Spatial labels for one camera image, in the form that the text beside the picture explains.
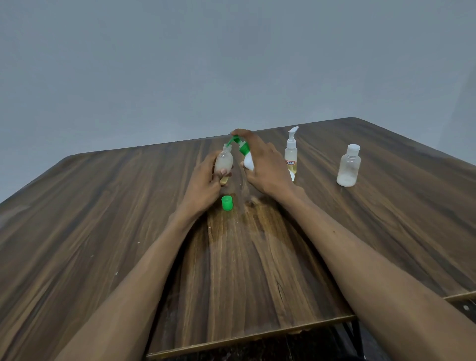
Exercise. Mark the person's left hand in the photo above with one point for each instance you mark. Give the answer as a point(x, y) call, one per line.
point(199, 189)

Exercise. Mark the person's right hand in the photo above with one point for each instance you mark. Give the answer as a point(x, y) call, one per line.
point(269, 169)

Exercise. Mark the person's left thumb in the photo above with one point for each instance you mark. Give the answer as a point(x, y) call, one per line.
point(219, 176)

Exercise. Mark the person's right thumb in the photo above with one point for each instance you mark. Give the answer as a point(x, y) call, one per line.
point(251, 176)

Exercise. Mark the small translucent plastic bottle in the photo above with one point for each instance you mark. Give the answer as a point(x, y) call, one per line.
point(224, 161)

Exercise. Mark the white bottle with green flip cap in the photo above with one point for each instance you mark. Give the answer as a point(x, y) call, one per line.
point(248, 160)

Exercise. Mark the person's left forearm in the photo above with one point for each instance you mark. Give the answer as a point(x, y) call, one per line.
point(141, 282)

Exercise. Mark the person's right forearm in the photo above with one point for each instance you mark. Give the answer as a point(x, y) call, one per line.
point(372, 275)

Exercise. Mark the green screw cap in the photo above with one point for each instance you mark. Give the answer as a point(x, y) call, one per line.
point(227, 203)

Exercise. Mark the clear pump bottle with yellow liquid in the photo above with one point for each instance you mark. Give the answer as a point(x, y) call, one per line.
point(291, 154)

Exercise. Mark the clear bottle with white cap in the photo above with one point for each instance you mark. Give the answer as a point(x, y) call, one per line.
point(348, 169)

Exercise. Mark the black table leg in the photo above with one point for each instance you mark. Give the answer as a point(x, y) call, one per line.
point(355, 336)

